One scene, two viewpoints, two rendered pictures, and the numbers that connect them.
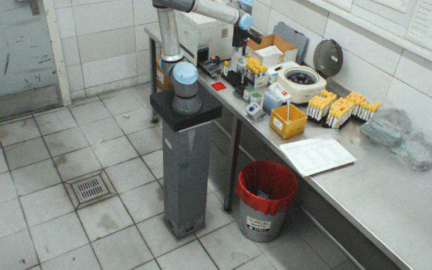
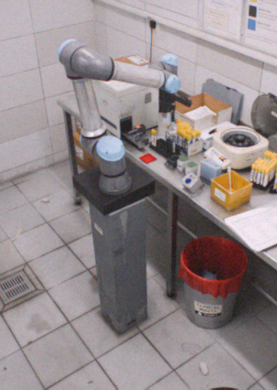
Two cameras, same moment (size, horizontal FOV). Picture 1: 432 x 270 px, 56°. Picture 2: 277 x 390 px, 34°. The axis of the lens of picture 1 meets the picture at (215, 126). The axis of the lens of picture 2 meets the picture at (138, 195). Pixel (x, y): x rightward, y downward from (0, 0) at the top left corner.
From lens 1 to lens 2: 0.05 m
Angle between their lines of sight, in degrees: 1
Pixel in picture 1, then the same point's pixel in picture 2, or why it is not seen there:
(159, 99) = (84, 180)
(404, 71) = not seen: outside the picture
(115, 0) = (20, 72)
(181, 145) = (114, 229)
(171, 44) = (91, 117)
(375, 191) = not seen: outside the picture
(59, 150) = not seen: outside the picture
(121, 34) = (31, 110)
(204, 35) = (125, 103)
